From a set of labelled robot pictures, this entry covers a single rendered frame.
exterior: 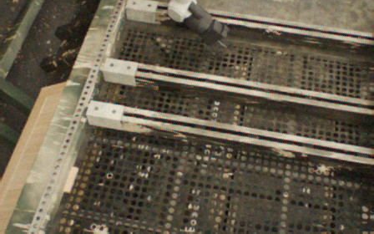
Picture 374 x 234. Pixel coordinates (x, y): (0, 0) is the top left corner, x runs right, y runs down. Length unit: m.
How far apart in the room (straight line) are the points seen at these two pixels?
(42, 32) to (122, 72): 1.19
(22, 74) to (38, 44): 0.22
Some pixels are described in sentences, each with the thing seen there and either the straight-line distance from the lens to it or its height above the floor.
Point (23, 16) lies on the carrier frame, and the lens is 2.60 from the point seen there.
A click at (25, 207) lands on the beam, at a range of 1.59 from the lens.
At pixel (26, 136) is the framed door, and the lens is 2.29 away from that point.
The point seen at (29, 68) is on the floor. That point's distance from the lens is 2.75.
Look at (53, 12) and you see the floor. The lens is 2.97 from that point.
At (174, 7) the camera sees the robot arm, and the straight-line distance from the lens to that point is 1.66.
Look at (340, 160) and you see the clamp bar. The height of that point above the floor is 1.66.
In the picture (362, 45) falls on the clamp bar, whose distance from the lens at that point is 1.96.
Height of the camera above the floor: 2.11
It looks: 33 degrees down
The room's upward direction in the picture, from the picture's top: 80 degrees clockwise
